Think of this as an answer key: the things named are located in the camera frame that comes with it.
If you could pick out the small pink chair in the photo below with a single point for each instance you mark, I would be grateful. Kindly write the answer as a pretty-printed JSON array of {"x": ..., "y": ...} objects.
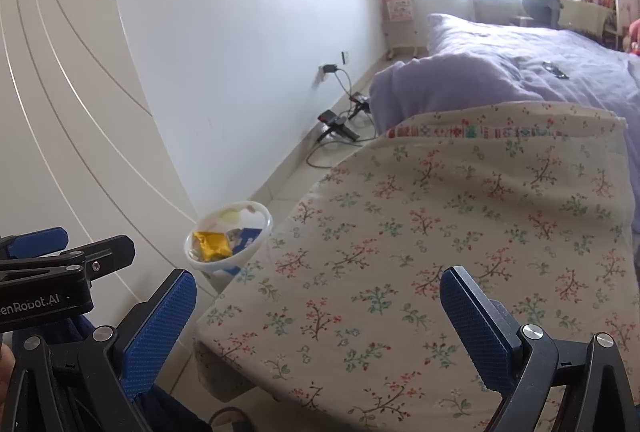
[{"x": 400, "y": 16}]

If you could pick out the black wall charger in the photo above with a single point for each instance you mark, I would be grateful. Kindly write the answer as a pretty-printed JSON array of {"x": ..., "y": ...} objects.
[{"x": 328, "y": 69}]

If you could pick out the black glasses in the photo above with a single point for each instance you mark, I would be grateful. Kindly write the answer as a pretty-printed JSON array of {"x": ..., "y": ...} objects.
[{"x": 555, "y": 70}]

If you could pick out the white door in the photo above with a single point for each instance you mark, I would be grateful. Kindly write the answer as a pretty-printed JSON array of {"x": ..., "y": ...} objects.
[{"x": 75, "y": 111}]

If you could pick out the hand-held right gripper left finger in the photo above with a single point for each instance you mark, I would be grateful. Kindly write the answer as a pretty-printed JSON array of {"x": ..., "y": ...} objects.
[{"x": 157, "y": 337}]

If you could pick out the pink plush toy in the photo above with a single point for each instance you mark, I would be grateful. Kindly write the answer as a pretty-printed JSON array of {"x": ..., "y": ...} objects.
[{"x": 635, "y": 36}]

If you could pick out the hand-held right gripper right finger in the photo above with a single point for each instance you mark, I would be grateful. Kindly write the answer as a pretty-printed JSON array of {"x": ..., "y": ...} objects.
[{"x": 475, "y": 337}]

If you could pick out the white plastic waste bin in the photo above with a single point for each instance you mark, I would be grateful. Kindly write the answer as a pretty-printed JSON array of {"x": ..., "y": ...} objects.
[{"x": 250, "y": 217}]

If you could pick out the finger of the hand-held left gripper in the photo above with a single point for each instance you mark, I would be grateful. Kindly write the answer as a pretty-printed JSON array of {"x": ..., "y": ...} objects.
[
  {"x": 37, "y": 243},
  {"x": 107, "y": 257}
]

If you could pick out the floral beige blanket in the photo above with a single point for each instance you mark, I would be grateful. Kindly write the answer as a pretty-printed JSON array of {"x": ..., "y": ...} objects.
[{"x": 425, "y": 237}]

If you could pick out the black and red floor device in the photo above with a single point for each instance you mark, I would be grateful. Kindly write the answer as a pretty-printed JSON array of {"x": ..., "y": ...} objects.
[{"x": 337, "y": 121}]

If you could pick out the blue tissue packet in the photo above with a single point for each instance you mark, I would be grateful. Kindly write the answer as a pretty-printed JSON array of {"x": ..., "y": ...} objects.
[{"x": 245, "y": 239}]

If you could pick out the yellow plastic wrapper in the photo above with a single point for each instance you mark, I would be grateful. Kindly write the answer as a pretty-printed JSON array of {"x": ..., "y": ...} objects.
[{"x": 212, "y": 246}]

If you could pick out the white desk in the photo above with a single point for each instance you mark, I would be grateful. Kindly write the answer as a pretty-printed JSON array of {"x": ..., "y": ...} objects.
[{"x": 585, "y": 14}]

